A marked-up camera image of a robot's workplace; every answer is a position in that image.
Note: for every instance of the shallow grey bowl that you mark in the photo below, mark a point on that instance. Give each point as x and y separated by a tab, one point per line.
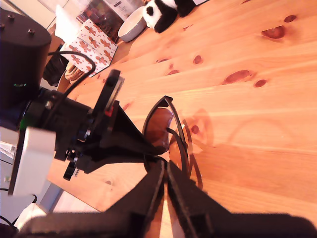
131	29

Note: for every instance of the clear plastic lidded container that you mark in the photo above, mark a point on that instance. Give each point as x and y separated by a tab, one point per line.
104	19

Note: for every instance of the black sunglasses with blue lenses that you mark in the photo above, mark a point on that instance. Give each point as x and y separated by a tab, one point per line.
158	124

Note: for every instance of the white printed paper carton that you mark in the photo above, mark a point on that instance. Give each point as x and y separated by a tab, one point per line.
123	7

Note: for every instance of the arm grey camera box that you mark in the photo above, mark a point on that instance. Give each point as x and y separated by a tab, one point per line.
32	161

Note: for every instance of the beige woven stack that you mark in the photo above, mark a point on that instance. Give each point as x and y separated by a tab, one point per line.
74	73

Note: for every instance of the gingerbread print tissue box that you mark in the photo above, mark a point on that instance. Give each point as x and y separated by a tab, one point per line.
94	47

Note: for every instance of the white tissue sheet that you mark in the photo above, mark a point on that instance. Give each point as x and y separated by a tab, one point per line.
67	27

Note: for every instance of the panda plush toy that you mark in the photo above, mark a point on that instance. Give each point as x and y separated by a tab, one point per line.
163	22

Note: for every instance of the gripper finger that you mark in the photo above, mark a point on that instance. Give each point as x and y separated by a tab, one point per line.
193	208
106	155
138	205
126	131

